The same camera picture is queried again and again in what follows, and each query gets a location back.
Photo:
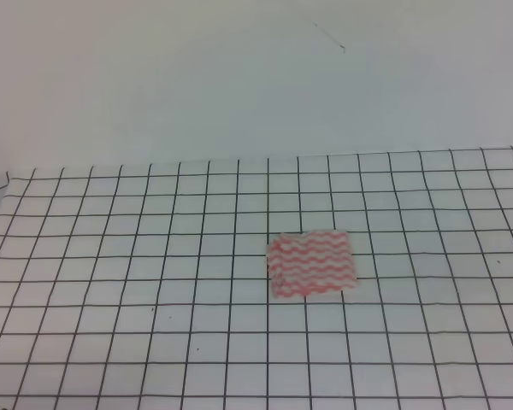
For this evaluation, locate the pink wavy striped towel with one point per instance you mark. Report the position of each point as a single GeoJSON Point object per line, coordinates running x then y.
{"type": "Point", "coordinates": [311, 263]}

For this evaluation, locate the white black-grid tablecloth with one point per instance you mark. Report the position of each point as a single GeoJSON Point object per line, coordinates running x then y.
{"type": "Point", "coordinates": [147, 287]}

